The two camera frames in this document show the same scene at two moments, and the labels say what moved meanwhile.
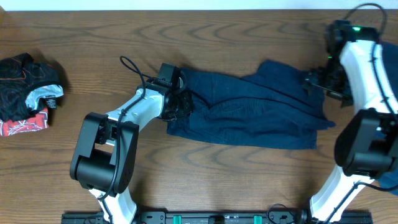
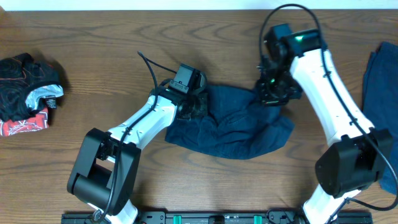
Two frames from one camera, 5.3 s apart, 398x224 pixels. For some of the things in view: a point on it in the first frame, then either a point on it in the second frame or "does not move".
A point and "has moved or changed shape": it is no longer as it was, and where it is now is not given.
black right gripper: x=344 y=94 → x=267 y=99
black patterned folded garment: x=27 y=86 does not move
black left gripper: x=182 y=104 → x=197 y=106
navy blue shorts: x=272 y=106 has moved or changed shape
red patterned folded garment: x=38 y=121 does not move
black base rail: x=215 y=217 does not move
